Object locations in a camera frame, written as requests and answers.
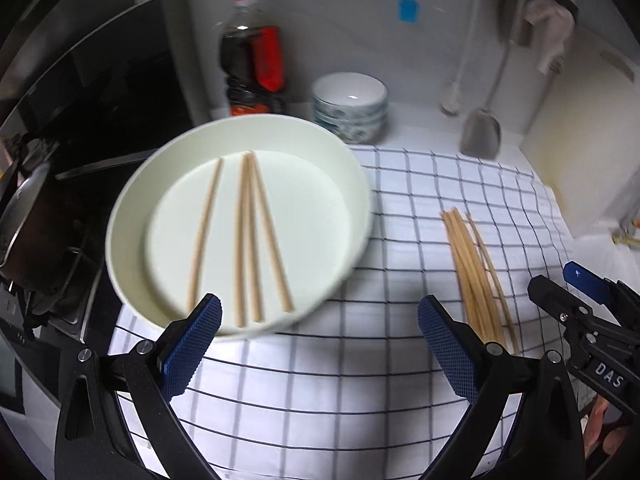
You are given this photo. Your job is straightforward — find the person's right hand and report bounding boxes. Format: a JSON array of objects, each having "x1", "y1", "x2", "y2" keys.
[{"x1": 582, "y1": 394, "x2": 635, "y2": 467}]

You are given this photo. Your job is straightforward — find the round white tray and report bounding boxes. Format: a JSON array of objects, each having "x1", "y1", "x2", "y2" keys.
[{"x1": 105, "y1": 114, "x2": 373, "y2": 343}]

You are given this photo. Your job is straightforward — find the metal spatula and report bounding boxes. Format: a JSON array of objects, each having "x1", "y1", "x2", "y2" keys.
[{"x1": 460, "y1": 0, "x2": 526, "y2": 160}]

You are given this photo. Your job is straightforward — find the white cutting board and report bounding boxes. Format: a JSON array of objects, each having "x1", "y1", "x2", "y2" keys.
[{"x1": 517, "y1": 35, "x2": 640, "y2": 238}]

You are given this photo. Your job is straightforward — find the metal pot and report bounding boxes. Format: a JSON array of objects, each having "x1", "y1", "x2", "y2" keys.
[{"x1": 0, "y1": 135, "x2": 96, "y2": 301}]

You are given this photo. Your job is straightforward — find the white grid-checked cloth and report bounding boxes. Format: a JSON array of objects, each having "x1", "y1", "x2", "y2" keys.
[{"x1": 107, "y1": 144, "x2": 576, "y2": 476}]

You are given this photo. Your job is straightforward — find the black gas stove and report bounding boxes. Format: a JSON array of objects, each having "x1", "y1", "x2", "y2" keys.
[{"x1": 0, "y1": 230, "x2": 126, "y2": 411}]

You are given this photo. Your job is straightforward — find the black range hood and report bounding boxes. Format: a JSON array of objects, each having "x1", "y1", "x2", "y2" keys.
[{"x1": 0, "y1": 0, "x2": 196, "y2": 181}]

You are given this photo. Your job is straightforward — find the white long-handled dish brush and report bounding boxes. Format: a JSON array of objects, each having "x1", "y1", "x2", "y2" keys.
[{"x1": 440, "y1": 0, "x2": 483, "y2": 116}]

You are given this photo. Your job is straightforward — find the black wall rack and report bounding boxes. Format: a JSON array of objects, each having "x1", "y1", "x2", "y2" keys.
[{"x1": 450, "y1": 0, "x2": 581, "y2": 46}]

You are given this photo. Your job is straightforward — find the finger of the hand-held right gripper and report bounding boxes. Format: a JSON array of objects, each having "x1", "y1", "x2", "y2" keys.
[
  {"x1": 562, "y1": 261, "x2": 640, "y2": 323},
  {"x1": 527, "y1": 275, "x2": 640, "y2": 346}
]

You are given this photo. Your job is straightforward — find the bundle of wooden chopsticks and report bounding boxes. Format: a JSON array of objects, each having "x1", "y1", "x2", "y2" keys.
[{"x1": 440, "y1": 207, "x2": 521, "y2": 356}]

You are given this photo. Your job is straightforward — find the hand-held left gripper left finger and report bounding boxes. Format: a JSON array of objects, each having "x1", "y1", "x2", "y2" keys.
[{"x1": 54, "y1": 293, "x2": 223, "y2": 480}]

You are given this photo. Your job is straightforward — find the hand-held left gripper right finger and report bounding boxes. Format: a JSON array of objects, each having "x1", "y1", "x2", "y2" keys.
[{"x1": 417, "y1": 295, "x2": 586, "y2": 480}]

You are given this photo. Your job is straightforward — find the beige hanging rag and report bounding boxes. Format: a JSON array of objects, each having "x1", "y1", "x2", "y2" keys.
[{"x1": 525, "y1": 0, "x2": 576, "y2": 73}]

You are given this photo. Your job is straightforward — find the dark sauce bottle red label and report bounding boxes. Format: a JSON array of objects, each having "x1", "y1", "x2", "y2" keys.
[{"x1": 217, "y1": 0, "x2": 288, "y2": 118}]

